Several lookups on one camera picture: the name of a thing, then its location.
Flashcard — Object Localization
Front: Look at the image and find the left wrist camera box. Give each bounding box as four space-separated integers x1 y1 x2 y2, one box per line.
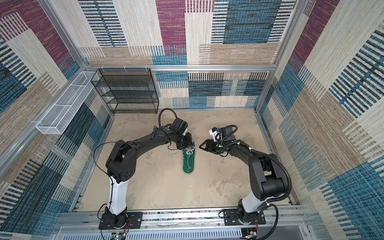
169 118 188 135

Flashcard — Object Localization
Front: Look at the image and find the white shoelace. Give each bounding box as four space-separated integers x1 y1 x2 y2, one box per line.
186 147 195 168

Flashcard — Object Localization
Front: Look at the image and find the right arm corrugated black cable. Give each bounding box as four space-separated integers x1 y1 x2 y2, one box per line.
248 148 292 202

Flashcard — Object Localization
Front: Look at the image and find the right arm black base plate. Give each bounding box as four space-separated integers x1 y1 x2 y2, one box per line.
219 209 266 226

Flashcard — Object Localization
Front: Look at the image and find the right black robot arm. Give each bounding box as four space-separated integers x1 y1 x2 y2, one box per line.
199 140 292 225

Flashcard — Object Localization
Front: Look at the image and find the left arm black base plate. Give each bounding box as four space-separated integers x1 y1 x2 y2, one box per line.
99 211 143 230

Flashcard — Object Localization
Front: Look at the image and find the black wire mesh shelf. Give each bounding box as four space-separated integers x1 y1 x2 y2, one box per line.
91 68 159 114

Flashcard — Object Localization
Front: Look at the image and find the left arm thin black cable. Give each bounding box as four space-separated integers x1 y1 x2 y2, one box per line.
92 140 121 181

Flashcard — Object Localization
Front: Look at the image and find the white wire mesh basket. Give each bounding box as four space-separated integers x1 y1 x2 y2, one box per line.
36 71 95 135

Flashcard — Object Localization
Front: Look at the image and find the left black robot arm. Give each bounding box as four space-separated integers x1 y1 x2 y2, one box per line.
105 122 194 220

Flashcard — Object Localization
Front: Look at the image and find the aluminium mounting rail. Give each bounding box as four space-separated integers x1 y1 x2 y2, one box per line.
50 206 316 240

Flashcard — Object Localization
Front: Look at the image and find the green canvas sneaker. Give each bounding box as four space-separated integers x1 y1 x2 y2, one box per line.
183 144 196 175

